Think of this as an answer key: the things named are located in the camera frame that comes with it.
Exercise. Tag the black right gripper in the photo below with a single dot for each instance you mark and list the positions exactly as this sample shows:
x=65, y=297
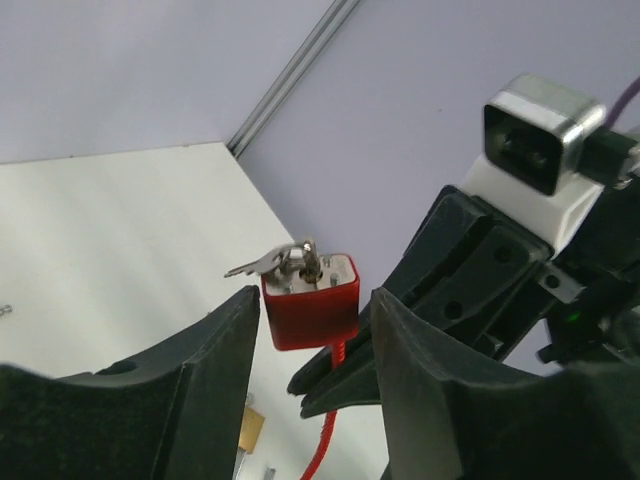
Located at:
x=479, y=277

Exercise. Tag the aluminium frame post left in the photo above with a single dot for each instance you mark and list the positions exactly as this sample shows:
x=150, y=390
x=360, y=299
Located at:
x=320, y=37

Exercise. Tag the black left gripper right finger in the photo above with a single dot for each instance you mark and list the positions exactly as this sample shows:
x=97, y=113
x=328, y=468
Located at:
x=453, y=413

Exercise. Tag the red cable padlock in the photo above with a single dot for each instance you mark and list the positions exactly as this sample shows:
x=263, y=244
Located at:
x=323, y=313

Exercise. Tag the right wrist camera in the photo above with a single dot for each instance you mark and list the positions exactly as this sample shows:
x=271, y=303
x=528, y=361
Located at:
x=548, y=155

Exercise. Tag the small silver keys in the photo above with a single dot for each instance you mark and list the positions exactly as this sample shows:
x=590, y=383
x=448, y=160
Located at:
x=6, y=310

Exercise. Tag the small brass padlock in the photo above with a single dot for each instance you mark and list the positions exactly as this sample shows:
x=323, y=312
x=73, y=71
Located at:
x=250, y=429

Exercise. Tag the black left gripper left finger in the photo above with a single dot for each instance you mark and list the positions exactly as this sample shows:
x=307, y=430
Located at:
x=172, y=411

